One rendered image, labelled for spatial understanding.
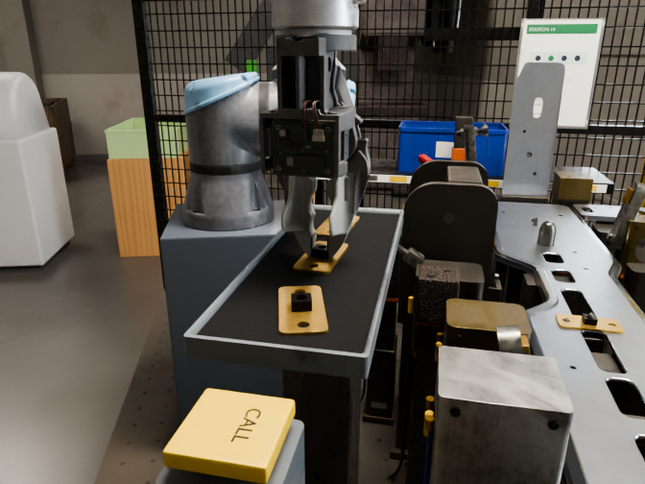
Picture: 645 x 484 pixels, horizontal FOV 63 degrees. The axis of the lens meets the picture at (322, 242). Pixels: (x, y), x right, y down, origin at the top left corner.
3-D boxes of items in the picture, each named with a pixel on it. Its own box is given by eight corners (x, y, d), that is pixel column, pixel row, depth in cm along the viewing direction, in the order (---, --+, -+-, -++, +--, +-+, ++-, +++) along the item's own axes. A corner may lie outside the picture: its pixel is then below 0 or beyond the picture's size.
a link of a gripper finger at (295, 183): (267, 267, 51) (271, 174, 48) (288, 246, 57) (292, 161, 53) (298, 273, 50) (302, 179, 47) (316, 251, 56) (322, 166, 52)
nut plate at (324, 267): (328, 275, 51) (328, 263, 50) (291, 270, 52) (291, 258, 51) (348, 246, 58) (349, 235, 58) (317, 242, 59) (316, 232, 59)
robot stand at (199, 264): (182, 454, 92) (158, 239, 78) (194, 386, 111) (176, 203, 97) (297, 444, 94) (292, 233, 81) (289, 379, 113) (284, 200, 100)
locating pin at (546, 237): (554, 254, 104) (559, 223, 102) (537, 254, 105) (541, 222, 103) (551, 249, 107) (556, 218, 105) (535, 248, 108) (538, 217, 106)
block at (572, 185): (571, 305, 146) (594, 179, 133) (540, 303, 147) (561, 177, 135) (564, 294, 153) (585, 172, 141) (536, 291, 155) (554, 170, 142)
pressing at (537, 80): (546, 197, 140) (566, 61, 128) (501, 194, 142) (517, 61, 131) (546, 196, 140) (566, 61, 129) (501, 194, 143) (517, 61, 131)
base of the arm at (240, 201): (178, 233, 81) (171, 170, 78) (188, 206, 95) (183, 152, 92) (275, 229, 83) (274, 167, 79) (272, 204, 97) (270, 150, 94)
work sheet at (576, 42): (586, 129, 158) (606, 17, 148) (509, 127, 163) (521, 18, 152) (585, 128, 160) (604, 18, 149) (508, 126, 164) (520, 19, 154)
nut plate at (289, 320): (328, 334, 40) (328, 320, 40) (278, 336, 40) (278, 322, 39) (320, 288, 48) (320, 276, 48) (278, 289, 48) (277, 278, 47)
